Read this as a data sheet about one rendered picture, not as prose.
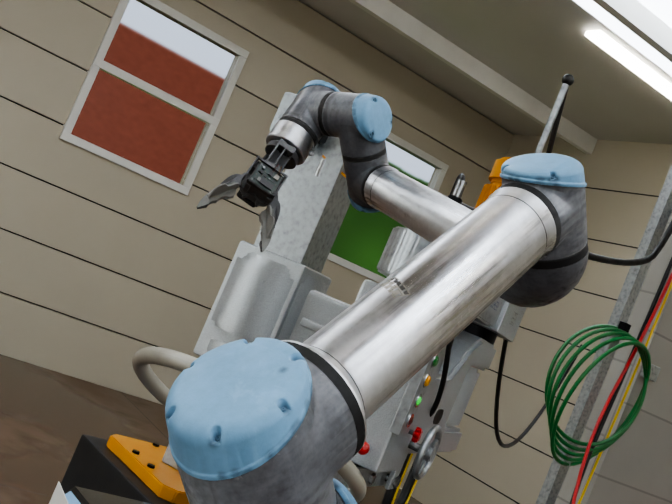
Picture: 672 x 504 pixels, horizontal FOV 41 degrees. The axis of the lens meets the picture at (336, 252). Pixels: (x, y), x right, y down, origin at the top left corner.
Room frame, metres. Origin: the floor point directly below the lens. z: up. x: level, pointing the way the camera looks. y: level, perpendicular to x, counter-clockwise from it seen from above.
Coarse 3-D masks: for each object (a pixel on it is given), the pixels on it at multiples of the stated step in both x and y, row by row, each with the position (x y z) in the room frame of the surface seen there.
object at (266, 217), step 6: (264, 210) 1.77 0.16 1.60; (270, 210) 1.75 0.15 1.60; (264, 216) 1.76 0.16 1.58; (270, 216) 1.74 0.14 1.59; (264, 222) 1.76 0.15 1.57; (270, 222) 1.74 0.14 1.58; (264, 228) 1.76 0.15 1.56; (270, 228) 1.74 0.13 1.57; (264, 234) 1.75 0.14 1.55; (270, 234) 1.74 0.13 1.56; (264, 240) 1.75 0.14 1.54; (264, 246) 1.75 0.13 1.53
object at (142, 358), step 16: (144, 352) 1.57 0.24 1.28; (160, 352) 1.53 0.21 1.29; (176, 352) 1.51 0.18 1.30; (144, 368) 1.66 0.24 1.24; (176, 368) 1.50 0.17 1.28; (144, 384) 1.75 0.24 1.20; (160, 384) 1.77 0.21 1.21; (160, 400) 1.80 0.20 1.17; (352, 464) 1.52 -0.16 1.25; (352, 480) 1.53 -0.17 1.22
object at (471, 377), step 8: (472, 368) 2.83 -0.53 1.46; (472, 376) 2.82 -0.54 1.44; (464, 384) 2.81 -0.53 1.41; (472, 384) 2.83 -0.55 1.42; (464, 392) 2.82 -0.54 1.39; (456, 400) 2.81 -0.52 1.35; (464, 400) 2.83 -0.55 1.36; (456, 408) 2.81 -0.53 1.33; (464, 408) 2.85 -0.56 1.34; (456, 416) 2.82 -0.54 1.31; (448, 424) 2.82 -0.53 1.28; (456, 424) 2.84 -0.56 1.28
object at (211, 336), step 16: (240, 256) 3.01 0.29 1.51; (256, 256) 2.97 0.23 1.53; (272, 256) 2.97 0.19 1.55; (288, 272) 2.94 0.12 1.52; (304, 272) 2.93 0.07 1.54; (288, 304) 2.92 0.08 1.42; (208, 320) 3.02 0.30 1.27; (208, 336) 3.01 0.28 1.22; (224, 336) 2.98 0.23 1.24; (272, 336) 2.92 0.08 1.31
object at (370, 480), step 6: (360, 468) 2.19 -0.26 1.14; (336, 474) 2.04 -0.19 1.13; (366, 474) 2.26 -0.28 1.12; (372, 474) 2.29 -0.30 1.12; (378, 474) 2.36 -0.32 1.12; (384, 474) 2.41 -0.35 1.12; (342, 480) 2.10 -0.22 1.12; (366, 480) 2.28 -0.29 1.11; (372, 480) 2.29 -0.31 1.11; (378, 480) 2.38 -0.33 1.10; (384, 480) 2.43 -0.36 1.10; (396, 480) 2.42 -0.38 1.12; (366, 486) 2.30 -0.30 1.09; (396, 486) 2.42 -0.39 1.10
